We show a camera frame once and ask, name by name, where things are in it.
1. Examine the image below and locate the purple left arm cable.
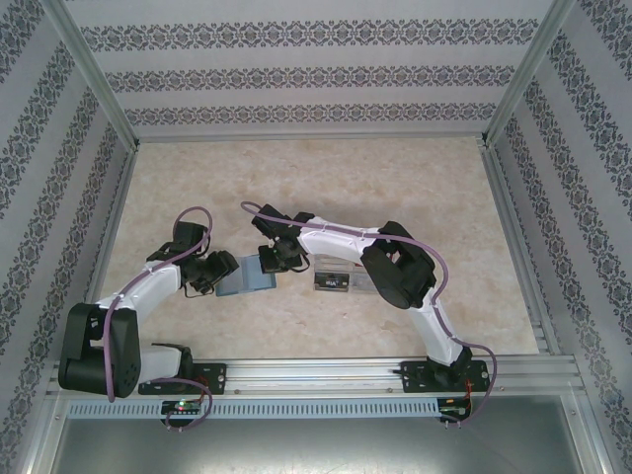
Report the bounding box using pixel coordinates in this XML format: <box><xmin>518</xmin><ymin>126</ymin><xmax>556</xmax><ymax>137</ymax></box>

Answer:
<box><xmin>103</xmin><ymin>205</ymin><xmax>214</xmax><ymax>434</ymax></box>

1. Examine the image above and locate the slotted grey cable tray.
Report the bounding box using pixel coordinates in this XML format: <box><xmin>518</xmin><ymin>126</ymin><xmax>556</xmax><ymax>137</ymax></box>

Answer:
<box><xmin>66</xmin><ymin>398</ymin><xmax>440</xmax><ymax>417</ymax></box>

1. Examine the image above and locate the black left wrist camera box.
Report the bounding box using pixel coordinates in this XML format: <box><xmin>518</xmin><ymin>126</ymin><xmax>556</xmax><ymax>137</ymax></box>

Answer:
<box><xmin>174</xmin><ymin>221</ymin><xmax>207</xmax><ymax>250</ymax></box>

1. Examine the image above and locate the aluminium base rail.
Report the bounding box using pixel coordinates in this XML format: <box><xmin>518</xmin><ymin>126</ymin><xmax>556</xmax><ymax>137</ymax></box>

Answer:
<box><xmin>46</xmin><ymin>355</ymin><xmax>589</xmax><ymax>396</ymax></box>

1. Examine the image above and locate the teal card holder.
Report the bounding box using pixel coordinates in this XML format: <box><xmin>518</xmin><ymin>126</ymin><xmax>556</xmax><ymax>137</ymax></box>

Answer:
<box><xmin>214</xmin><ymin>253</ymin><xmax>277</xmax><ymax>298</ymax></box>

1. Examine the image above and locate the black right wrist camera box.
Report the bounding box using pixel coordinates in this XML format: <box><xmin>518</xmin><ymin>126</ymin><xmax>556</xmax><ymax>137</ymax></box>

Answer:
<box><xmin>251</xmin><ymin>201</ymin><xmax>293</xmax><ymax>236</ymax></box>

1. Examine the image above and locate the aluminium frame post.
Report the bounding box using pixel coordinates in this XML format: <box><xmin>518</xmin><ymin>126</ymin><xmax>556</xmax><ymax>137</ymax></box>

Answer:
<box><xmin>481</xmin><ymin>0</ymin><xmax>578</xmax><ymax>147</ymax></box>
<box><xmin>45</xmin><ymin>0</ymin><xmax>142</xmax><ymax>149</ymax></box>

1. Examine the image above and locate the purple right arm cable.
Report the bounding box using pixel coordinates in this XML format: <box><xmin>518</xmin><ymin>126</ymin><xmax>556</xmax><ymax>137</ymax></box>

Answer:
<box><xmin>240</xmin><ymin>199</ymin><xmax>498</xmax><ymax>427</ymax></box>

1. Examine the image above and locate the aluminium frame rail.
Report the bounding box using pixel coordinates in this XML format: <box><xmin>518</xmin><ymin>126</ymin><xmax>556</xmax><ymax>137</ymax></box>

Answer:
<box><xmin>46</xmin><ymin>142</ymin><xmax>142</xmax><ymax>366</ymax></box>
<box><xmin>481</xmin><ymin>142</ymin><xmax>589</xmax><ymax>366</ymax></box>

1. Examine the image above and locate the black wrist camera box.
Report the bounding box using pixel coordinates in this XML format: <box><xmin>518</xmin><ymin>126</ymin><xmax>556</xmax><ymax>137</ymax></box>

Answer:
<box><xmin>174</xmin><ymin>221</ymin><xmax>207</xmax><ymax>250</ymax></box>
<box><xmin>251</xmin><ymin>201</ymin><xmax>293</xmax><ymax>236</ymax></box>

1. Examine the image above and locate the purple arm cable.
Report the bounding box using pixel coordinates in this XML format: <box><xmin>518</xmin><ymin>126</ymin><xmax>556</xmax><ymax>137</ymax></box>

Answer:
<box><xmin>103</xmin><ymin>205</ymin><xmax>214</xmax><ymax>434</ymax></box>
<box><xmin>240</xmin><ymin>199</ymin><xmax>498</xmax><ymax>427</ymax></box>

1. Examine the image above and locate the clear plastic box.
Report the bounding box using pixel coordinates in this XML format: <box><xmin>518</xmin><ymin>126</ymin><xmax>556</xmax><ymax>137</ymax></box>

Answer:
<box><xmin>313</xmin><ymin>254</ymin><xmax>377</xmax><ymax>296</ymax></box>

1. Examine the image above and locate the black card with white print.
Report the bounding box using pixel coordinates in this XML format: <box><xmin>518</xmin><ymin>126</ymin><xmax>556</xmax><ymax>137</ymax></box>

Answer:
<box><xmin>314</xmin><ymin>273</ymin><xmax>350</xmax><ymax>293</ymax></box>

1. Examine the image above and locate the grey metal base panel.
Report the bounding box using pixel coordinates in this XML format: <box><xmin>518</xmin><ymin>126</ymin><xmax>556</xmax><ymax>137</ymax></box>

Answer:
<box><xmin>29</xmin><ymin>394</ymin><xmax>608</xmax><ymax>474</ymax></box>

